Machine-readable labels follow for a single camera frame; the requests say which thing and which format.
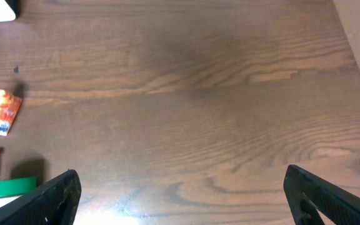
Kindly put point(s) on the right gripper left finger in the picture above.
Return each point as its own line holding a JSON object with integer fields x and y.
{"x": 54, "y": 202}

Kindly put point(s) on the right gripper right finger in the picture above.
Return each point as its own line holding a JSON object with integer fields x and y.
{"x": 309, "y": 196}

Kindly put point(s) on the green lid jar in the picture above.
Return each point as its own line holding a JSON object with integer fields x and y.
{"x": 15, "y": 188}

